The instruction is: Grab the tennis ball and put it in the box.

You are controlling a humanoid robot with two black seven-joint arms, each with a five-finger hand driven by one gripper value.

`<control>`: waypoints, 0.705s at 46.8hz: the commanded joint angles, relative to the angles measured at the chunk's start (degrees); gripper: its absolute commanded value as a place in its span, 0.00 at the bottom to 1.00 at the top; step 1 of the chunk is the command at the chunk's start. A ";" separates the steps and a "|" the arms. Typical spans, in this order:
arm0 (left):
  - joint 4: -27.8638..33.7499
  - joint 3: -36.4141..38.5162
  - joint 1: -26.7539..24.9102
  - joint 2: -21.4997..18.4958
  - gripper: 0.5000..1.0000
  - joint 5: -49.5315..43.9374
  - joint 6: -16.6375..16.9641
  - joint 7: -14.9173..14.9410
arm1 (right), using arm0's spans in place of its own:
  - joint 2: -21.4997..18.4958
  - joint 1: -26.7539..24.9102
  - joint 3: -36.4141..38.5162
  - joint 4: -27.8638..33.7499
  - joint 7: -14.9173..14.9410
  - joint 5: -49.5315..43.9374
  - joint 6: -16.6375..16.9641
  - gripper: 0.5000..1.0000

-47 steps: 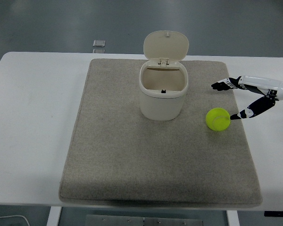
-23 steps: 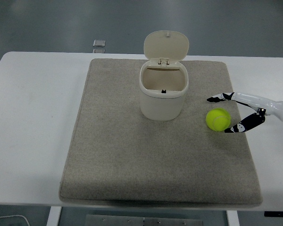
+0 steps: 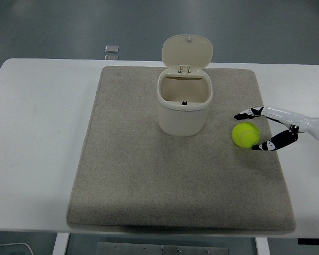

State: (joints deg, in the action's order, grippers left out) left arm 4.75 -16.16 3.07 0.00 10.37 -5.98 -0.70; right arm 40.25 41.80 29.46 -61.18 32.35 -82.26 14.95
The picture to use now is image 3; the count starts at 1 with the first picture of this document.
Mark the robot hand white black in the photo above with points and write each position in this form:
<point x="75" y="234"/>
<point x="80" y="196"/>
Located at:
<point x="308" y="123"/>

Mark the yellow-green tennis ball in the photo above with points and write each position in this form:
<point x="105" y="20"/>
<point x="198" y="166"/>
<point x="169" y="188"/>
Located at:
<point x="245" y="134"/>

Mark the black table control panel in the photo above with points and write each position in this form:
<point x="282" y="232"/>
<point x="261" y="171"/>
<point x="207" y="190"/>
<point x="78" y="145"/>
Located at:
<point x="313" y="241"/>

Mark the cream bin with hinged lid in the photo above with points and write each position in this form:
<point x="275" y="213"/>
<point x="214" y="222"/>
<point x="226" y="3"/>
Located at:
<point x="182" y="117"/>

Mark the white table leg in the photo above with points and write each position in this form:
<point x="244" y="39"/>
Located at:
<point x="60" y="244"/>
<point x="261" y="247"/>

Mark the beige grey felt mat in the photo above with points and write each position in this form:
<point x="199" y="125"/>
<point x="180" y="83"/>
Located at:
<point x="175" y="180"/>

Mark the grey metal plate with screws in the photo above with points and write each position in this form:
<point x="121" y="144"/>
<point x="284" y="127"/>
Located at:
<point x="127" y="249"/>
<point x="196" y="251"/>

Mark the small metal floor plate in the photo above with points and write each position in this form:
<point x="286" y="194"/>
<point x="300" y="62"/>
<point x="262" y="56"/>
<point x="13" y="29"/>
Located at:
<point x="111" y="57"/>
<point x="112" y="48"/>

